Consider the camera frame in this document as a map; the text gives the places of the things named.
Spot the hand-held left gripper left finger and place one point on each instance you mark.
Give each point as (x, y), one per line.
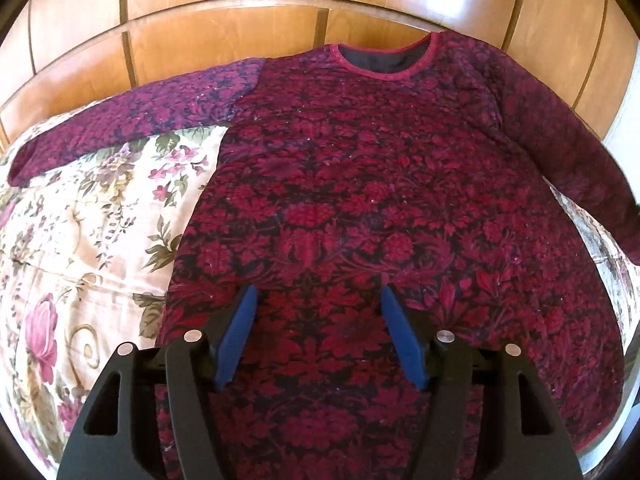
(239, 330)

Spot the wooden wardrobe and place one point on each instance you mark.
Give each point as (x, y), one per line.
(210, 45)

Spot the red floral long-sleeved top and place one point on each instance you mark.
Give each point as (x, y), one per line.
(350, 185)

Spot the floral bedspread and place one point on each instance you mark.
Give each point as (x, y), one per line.
(95, 240)

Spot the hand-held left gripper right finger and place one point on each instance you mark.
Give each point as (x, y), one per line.
(404, 335)

